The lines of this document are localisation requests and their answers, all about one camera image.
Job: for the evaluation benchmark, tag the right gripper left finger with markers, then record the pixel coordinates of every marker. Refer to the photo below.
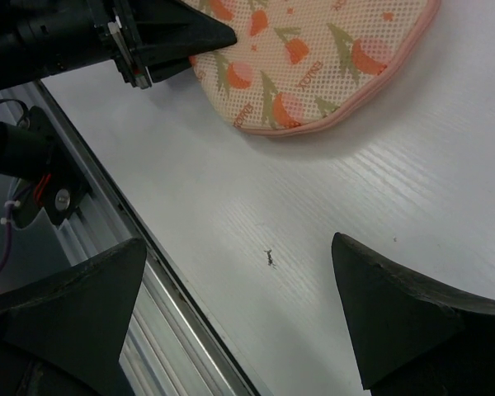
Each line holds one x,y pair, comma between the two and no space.
63,335

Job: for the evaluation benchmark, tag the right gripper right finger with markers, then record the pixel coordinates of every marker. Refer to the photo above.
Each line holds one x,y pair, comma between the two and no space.
411,334

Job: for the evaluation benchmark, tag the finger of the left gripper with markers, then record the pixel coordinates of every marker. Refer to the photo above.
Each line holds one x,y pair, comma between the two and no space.
160,37

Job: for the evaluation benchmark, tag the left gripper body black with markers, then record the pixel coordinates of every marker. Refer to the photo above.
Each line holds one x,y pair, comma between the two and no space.
39,39

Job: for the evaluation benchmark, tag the peach floral mesh laundry bag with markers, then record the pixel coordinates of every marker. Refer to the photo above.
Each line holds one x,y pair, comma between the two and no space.
303,66

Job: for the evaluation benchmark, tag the aluminium front rail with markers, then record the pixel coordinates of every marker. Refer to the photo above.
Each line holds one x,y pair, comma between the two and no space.
172,346

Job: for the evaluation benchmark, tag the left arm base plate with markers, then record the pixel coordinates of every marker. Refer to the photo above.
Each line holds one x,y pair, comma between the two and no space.
62,186

